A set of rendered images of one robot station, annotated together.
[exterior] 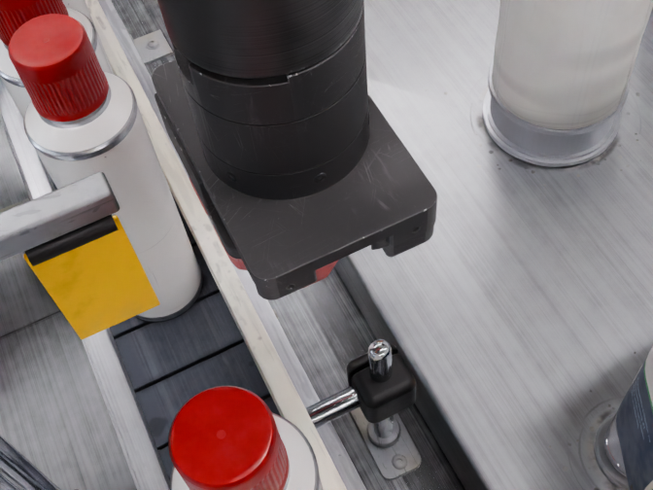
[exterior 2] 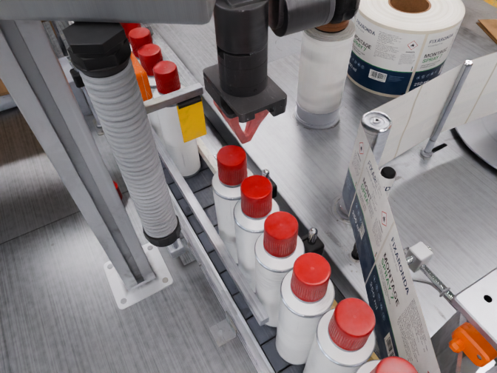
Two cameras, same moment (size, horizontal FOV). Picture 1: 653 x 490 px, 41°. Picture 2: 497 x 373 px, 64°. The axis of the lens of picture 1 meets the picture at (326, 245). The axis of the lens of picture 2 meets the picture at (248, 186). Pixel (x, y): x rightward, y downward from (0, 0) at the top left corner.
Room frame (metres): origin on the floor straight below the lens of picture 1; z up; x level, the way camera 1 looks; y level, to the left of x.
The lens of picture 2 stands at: (-0.20, 0.07, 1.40)
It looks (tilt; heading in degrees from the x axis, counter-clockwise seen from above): 51 degrees down; 351
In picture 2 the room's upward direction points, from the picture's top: 2 degrees counter-clockwise
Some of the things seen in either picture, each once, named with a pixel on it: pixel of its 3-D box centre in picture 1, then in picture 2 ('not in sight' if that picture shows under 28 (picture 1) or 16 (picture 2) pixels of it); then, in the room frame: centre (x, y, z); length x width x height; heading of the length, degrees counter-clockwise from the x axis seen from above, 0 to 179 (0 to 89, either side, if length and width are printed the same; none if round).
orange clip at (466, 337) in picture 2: not in sight; (470, 347); (-0.14, -0.11, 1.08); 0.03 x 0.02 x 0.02; 20
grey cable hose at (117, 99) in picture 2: not in sight; (137, 158); (0.02, 0.12, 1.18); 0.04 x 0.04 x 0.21
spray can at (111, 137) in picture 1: (115, 186); (177, 123); (0.28, 0.10, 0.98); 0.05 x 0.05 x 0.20
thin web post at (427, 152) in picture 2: not in sight; (444, 113); (0.23, -0.32, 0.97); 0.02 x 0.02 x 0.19
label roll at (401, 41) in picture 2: not in sight; (399, 38); (0.48, -0.36, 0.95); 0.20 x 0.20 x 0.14
